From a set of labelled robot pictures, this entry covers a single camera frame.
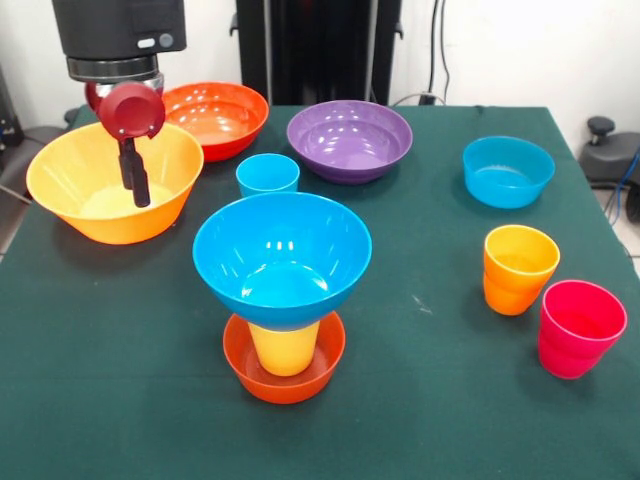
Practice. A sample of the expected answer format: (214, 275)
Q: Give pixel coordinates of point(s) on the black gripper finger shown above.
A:
(124, 165)
(140, 185)

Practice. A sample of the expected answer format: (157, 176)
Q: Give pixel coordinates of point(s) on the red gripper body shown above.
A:
(132, 112)

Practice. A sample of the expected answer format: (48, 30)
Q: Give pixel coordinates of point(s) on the large orange bowl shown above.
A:
(75, 170)

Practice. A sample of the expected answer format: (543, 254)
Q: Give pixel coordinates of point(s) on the large blue bowl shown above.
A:
(290, 285)

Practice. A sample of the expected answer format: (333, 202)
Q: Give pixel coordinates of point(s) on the yellow cup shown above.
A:
(285, 352)

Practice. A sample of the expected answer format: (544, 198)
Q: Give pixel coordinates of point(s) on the small red bowl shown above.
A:
(285, 392)

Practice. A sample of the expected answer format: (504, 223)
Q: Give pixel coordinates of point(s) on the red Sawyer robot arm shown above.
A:
(115, 30)

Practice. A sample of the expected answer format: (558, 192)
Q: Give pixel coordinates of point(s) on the black computer tower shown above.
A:
(6, 115)

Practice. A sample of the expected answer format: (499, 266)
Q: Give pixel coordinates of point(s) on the large red bowl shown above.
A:
(220, 115)

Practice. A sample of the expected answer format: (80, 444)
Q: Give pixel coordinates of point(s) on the grey black floor base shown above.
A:
(30, 145)
(615, 160)

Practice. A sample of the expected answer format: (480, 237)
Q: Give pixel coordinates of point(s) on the blue cup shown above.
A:
(267, 172)

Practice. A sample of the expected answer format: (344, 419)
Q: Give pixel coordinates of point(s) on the purple bowl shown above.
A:
(350, 145)

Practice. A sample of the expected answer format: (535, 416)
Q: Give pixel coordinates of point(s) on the dark green tablecloth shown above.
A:
(320, 440)

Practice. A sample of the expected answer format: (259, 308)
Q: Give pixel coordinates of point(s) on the small blue bowl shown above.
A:
(507, 185)

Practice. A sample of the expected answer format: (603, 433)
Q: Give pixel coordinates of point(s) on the orange cup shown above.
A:
(515, 285)

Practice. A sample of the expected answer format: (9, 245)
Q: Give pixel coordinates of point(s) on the pink cup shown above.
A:
(575, 340)

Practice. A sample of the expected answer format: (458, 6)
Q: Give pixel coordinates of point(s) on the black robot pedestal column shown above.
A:
(320, 50)

